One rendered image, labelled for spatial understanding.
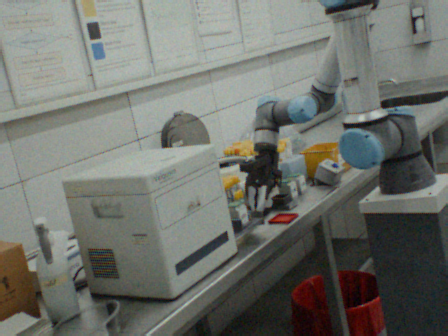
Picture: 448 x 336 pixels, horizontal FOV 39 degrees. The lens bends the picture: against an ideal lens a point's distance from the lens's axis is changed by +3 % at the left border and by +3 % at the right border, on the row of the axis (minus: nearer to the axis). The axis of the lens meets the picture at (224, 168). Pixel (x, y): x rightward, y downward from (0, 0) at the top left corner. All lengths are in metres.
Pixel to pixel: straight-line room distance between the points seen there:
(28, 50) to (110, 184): 0.70
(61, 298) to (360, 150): 0.81
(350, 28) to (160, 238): 0.70
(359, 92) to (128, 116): 0.94
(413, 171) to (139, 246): 0.79
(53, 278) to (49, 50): 0.83
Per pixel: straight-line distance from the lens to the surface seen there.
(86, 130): 2.12
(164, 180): 1.41
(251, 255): 1.62
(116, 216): 1.48
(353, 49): 1.63
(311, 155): 2.24
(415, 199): 1.73
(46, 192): 2.00
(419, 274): 1.84
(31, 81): 2.00
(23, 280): 1.57
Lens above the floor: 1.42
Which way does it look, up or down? 11 degrees down
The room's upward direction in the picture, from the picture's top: 12 degrees counter-clockwise
